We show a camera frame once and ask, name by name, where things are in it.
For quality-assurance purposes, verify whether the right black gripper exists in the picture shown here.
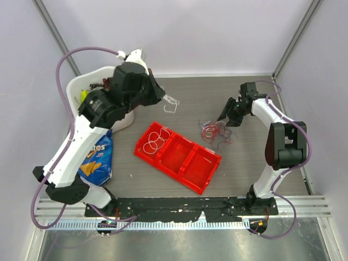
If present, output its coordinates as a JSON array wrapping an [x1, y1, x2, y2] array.
[[217, 98, 249, 127]]

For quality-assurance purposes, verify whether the dark purple grape bunch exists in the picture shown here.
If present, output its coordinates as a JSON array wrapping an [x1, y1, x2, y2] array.
[[89, 83, 105, 90]]

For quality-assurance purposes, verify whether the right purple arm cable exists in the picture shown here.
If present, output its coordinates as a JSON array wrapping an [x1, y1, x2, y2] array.
[[246, 80, 312, 239]]

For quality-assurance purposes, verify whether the blue Doritos chip bag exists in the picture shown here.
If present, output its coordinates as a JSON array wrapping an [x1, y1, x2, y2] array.
[[78, 130, 113, 187]]

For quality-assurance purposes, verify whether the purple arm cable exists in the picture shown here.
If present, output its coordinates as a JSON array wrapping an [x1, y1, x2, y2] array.
[[30, 46, 141, 236], [246, 80, 312, 239]]

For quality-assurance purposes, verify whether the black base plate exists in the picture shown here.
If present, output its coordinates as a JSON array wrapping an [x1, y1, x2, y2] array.
[[84, 196, 278, 222]]

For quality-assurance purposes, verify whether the red three-compartment tray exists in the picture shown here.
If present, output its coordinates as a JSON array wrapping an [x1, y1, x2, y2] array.
[[134, 122, 222, 195]]

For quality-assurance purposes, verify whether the red grape bunch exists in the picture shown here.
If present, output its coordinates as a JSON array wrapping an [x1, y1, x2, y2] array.
[[103, 77, 113, 89]]

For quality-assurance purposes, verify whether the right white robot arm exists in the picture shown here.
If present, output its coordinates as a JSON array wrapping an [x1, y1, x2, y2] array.
[[218, 82, 311, 215]]

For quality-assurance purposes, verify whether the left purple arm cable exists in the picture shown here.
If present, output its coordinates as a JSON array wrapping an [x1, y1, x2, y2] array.
[[30, 46, 141, 236]]

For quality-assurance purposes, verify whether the green pear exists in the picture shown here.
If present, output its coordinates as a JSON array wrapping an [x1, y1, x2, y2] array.
[[80, 90, 89, 103]]

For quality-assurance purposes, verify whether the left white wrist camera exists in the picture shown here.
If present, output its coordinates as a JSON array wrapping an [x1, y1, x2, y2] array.
[[116, 49, 146, 67]]

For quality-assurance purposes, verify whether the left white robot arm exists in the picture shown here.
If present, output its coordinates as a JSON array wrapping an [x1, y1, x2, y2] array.
[[33, 61, 165, 217]]

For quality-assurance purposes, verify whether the white cable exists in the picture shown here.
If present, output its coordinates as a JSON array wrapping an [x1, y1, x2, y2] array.
[[162, 94, 181, 114], [142, 127, 171, 155]]

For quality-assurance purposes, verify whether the white plastic basket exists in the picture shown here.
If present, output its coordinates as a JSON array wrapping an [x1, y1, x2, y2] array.
[[66, 66, 134, 133]]

